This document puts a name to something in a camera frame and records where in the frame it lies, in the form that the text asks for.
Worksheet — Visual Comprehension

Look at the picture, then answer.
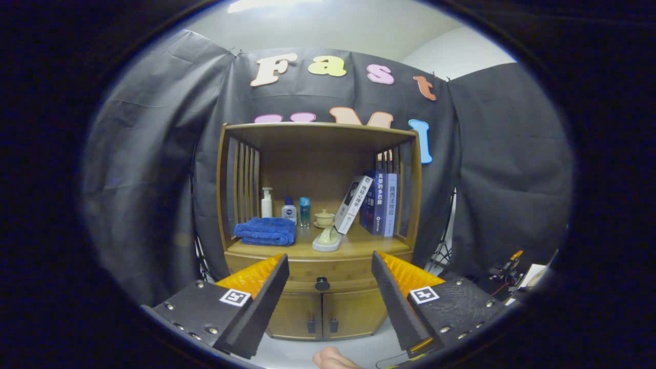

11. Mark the wooden cabinet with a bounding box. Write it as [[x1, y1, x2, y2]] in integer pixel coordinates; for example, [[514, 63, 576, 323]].
[[216, 122, 423, 342]]

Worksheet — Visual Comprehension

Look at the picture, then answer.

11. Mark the dark navy book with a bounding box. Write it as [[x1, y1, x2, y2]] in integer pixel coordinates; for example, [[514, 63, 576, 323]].
[[359, 177, 376, 232]]

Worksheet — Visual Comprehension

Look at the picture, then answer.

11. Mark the white paper sheet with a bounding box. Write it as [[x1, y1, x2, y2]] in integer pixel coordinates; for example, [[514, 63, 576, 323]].
[[518, 263, 549, 288]]

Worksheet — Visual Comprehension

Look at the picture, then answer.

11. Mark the blue folded towel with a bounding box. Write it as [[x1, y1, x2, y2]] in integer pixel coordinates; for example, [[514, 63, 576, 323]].
[[234, 217, 297, 246]]

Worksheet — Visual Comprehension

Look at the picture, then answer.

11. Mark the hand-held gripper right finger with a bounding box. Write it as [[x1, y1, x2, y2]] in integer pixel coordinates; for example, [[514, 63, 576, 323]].
[[371, 250, 509, 358]]

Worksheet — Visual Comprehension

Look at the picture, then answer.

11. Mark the wooden drawer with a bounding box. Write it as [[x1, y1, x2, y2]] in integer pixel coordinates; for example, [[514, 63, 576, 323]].
[[225, 251, 415, 294]]

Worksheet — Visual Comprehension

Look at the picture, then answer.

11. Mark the white book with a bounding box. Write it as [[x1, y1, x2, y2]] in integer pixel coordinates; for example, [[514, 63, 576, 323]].
[[334, 175, 373, 235]]

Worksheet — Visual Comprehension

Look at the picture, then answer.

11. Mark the pale green soap dish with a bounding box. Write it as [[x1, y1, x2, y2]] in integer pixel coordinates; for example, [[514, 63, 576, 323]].
[[312, 227, 343, 252]]

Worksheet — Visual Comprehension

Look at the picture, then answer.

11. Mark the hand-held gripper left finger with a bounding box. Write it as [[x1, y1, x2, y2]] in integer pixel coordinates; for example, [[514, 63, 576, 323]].
[[141, 253, 291, 360]]

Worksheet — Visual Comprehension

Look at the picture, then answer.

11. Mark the wooden cabinet door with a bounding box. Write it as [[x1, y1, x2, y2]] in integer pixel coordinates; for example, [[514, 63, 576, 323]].
[[323, 290, 388, 339], [266, 292, 323, 341]]

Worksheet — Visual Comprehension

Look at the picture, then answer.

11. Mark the black equipment with orange part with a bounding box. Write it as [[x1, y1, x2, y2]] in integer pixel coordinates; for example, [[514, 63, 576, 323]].
[[489, 250, 524, 285]]

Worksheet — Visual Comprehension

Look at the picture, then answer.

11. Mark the light blue book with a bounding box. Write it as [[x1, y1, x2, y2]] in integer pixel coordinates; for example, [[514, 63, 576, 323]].
[[383, 173, 398, 237]]

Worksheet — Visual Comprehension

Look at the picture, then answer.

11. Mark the wooden countertop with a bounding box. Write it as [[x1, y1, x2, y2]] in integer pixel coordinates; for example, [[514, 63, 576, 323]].
[[225, 223, 413, 259]]

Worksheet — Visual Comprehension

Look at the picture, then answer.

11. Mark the black backdrop cloth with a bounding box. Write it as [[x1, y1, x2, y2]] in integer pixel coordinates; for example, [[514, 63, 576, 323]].
[[82, 28, 573, 308]]

